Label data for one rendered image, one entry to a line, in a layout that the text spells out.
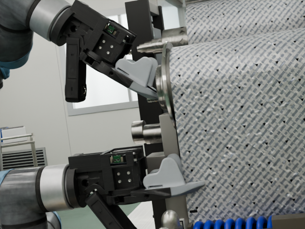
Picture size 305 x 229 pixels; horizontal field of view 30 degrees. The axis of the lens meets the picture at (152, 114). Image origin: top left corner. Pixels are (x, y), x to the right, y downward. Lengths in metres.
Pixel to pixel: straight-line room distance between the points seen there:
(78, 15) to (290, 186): 0.44
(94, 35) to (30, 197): 0.28
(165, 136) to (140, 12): 0.37
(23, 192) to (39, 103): 6.10
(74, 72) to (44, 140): 6.08
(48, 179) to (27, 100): 6.18
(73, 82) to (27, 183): 0.19
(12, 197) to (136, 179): 0.20
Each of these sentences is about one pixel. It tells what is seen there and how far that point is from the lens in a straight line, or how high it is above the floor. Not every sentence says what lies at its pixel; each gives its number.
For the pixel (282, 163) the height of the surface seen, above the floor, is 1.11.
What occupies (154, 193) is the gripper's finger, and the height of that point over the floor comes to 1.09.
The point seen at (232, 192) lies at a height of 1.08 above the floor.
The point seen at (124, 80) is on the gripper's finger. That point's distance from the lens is 0.93.
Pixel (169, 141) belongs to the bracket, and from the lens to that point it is 0.96.
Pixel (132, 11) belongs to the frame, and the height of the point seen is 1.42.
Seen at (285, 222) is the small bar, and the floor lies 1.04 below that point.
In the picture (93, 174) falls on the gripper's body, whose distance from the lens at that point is 0.91.
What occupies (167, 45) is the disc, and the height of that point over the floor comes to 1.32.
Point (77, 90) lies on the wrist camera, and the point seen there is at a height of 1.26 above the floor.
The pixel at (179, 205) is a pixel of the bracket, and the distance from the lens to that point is 0.98.
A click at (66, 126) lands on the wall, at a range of 6.92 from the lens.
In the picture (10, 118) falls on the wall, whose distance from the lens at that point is 7.20.
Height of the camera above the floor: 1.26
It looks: 3 degrees down
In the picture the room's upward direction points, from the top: 8 degrees counter-clockwise
